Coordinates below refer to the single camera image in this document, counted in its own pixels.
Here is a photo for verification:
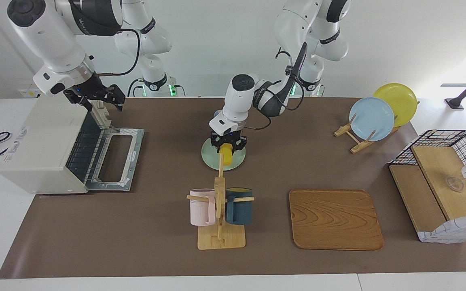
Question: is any yellow corn cob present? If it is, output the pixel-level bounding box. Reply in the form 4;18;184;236
219;143;234;167

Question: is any pale green plate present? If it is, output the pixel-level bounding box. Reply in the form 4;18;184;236
201;137;246;171

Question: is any oven door with handle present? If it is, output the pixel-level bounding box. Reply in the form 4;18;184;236
85;127;144;191

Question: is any cream toaster oven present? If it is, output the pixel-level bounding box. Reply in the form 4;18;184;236
0;95;144;194

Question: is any wooden mug tree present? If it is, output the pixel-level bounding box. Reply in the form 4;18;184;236
187;153;255;250

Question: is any dark blue mug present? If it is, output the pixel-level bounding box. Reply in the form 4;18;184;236
225;187;253;226

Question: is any pink mug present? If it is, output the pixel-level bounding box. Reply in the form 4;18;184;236
189;188;216;226

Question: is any brown table mat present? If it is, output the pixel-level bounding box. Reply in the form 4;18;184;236
0;97;466;279

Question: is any wooden plate rack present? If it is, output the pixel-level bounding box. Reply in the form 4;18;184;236
334;113;399;154

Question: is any brown wooden tray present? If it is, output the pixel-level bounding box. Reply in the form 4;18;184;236
289;189;384;251

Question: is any light blue plate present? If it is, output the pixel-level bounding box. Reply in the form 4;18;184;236
349;97;395;142

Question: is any yellow plate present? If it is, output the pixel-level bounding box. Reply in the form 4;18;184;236
373;83;418;128

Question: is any narrow wooden board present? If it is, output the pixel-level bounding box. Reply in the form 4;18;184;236
389;164;448;234

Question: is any large light wooden board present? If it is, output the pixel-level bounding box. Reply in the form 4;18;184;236
411;145;466;221

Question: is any small clear glass cup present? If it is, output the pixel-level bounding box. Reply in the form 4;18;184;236
447;176;465;192

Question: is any white checked cloth liner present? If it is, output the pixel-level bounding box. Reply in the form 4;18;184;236
417;212;466;244

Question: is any metal oven wire rack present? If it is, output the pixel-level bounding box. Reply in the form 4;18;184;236
66;113;116;183

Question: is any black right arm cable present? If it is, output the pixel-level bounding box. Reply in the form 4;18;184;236
95;27;142;77

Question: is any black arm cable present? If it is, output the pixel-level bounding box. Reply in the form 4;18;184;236
95;27;142;77
243;48;305;131

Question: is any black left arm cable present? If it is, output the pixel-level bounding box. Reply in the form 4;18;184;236
243;48;305;131

